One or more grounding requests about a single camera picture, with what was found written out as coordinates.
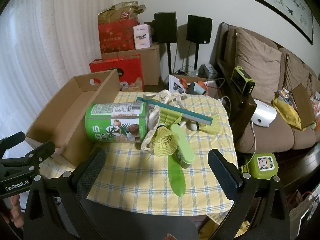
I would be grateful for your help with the red gift box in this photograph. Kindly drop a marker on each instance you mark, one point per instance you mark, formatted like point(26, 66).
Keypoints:
point(130, 67)

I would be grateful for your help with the white curtain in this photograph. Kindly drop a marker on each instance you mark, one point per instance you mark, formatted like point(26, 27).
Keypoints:
point(50, 42)

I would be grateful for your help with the green palm tree package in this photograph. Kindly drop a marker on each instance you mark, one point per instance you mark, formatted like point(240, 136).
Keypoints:
point(110, 122)

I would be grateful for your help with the yellow plaid tablecloth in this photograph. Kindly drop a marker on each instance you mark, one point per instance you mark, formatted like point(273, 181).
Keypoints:
point(140, 180)

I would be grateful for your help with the brown closed cardboard box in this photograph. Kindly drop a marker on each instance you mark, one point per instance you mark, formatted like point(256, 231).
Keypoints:
point(150, 65)

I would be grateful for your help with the green and black portable radio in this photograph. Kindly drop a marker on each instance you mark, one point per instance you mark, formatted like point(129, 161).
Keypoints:
point(246, 85)

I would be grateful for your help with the yellow bag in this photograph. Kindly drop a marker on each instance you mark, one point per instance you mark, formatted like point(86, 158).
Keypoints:
point(287, 112)

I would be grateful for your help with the paper shopping bag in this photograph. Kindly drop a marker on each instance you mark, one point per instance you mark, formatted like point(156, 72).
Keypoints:
point(307, 205)

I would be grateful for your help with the person's left hand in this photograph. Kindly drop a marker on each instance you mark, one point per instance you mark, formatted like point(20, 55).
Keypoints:
point(16, 212)

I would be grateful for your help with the green lunch box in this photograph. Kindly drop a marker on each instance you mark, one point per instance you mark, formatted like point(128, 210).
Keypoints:
point(265, 165)

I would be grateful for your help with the white cloth tote bag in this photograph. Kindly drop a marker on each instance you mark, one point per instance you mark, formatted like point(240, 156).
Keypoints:
point(153, 116)

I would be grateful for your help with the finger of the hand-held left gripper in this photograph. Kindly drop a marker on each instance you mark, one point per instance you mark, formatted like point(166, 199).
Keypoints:
point(12, 145)
point(37, 155)

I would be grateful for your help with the brown sofa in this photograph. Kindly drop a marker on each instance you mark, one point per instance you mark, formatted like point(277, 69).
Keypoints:
point(265, 135)

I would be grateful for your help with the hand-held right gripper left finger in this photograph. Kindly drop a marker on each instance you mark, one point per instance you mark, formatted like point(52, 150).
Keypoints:
point(90, 177)

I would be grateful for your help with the white small carton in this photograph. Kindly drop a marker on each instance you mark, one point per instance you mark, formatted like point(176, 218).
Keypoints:
point(142, 36)

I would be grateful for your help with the flat cardboard piece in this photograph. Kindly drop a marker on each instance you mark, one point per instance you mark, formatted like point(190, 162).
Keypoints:
point(303, 105)

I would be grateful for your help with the large brown cushion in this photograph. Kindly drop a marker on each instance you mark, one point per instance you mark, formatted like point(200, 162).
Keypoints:
point(257, 62)

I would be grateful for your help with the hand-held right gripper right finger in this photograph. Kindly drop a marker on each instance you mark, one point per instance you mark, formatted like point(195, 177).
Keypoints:
point(222, 177)

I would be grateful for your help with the printed paper leaflet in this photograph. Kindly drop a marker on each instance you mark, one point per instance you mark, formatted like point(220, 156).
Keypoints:
point(175, 83)

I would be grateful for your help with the white round appliance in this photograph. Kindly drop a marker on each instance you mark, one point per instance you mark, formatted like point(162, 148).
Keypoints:
point(262, 115)

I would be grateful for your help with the black speaker stand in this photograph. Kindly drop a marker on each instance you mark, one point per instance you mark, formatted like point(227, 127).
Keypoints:
point(196, 55)
point(169, 57)

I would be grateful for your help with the teal hair dryer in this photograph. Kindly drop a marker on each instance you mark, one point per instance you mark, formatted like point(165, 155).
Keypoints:
point(197, 87)

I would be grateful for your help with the grey electronic box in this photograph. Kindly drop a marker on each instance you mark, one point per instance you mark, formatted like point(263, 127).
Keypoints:
point(207, 70)

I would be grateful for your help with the black speaker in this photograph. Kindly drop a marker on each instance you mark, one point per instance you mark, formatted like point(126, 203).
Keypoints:
point(198, 28)
point(165, 27)

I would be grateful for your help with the crumpled gold paper bag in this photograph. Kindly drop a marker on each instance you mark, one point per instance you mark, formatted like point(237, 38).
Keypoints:
point(112, 15)

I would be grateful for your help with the red gift bag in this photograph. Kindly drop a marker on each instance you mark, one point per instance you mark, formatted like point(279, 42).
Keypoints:
point(115, 36)

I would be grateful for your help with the yellow shuttlecock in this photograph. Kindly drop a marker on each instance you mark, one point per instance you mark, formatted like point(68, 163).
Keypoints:
point(165, 142)
point(212, 129)

